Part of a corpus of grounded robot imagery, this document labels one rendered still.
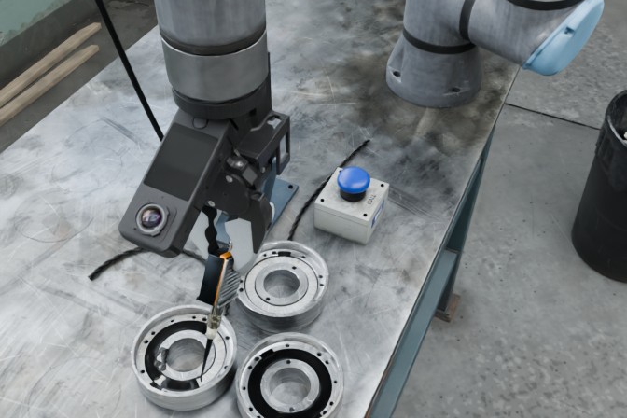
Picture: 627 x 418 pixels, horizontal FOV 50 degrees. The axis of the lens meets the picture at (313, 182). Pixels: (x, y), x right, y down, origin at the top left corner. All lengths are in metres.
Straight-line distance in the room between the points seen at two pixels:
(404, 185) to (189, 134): 0.45
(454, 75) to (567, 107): 1.49
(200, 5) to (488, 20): 0.55
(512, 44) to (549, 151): 1.40
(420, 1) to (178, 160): 0.56
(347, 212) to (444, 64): 0.31
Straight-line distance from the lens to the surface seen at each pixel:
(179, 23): 0.46
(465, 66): 1.04
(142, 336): 0.73
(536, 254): 1.97
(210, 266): 0.63
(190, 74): 0.48
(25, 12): 2.69
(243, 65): 0.48
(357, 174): 0.81
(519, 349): 1.77
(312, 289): 0.76
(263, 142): 0.56
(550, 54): 0.91
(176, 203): 0.51
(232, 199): 0.56
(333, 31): 1.21
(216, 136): 0.51
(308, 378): 0.70
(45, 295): 0.84
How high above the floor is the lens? 1.43
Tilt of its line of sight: 44 degrees down
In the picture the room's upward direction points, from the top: 1 degrees clockwise
